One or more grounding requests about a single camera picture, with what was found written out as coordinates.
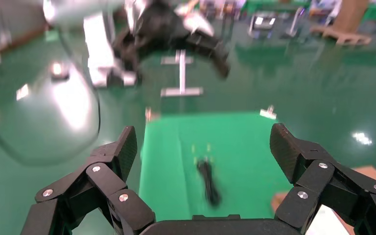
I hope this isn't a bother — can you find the black data cable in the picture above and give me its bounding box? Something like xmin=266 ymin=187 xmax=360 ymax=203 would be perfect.
xmin=196 ymin=159 xmax=223 ymax=208

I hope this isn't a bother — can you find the white printed instruction sheet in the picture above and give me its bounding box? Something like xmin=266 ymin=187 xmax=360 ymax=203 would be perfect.
xmin=305 ymin=204 xmax=352 ymax=235

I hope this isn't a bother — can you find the green covered table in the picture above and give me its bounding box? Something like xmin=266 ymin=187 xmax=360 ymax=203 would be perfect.
xmin=242 ymin=0 xmax=312 ymax=14

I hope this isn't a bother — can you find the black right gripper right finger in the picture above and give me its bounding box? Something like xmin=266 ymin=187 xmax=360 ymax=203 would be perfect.
xmin=269 ymin=123 xmax=376 ymax=235

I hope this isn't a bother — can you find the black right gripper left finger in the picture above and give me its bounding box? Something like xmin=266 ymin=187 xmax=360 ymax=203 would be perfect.
xmin=21 ymin=125 xmax=156 ymax=235

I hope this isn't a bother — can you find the grey equipment cart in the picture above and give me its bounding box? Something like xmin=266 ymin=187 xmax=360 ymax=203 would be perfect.
xmin=247 ymin=12 xmax=277 ymax=39

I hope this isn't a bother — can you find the green table cloth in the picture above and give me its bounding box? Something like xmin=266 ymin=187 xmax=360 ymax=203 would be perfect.
xmin=139 ymin=112 xmax=293 ymax=222

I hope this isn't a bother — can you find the white metal stand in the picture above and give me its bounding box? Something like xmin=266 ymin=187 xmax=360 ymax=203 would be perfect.
xmin=160 ymin=49 xmax=205 ymax=97

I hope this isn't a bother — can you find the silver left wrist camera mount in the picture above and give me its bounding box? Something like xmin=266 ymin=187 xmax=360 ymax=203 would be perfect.
xmin=83 ymin=14 xmax=138 ymax=89

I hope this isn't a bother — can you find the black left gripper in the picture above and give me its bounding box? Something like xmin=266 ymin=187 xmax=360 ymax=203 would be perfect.
xmin=113 ymin=0 xmax=232 ymax=86

